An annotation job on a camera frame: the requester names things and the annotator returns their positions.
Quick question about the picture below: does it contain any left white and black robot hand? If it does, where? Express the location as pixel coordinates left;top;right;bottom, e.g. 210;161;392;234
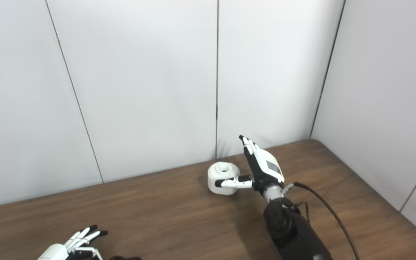
36;225;108;260

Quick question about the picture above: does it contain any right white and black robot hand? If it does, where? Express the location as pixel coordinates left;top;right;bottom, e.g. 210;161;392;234
214;135;285;195

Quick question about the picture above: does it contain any round white plastic piece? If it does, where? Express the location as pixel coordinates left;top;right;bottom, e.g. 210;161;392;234
208;162;242;196

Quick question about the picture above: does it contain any thin right wrist wire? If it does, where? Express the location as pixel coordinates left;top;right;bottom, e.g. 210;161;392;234
293;201;310;223

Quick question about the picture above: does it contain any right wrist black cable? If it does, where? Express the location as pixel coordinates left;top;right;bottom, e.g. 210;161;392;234
293;182;361;260

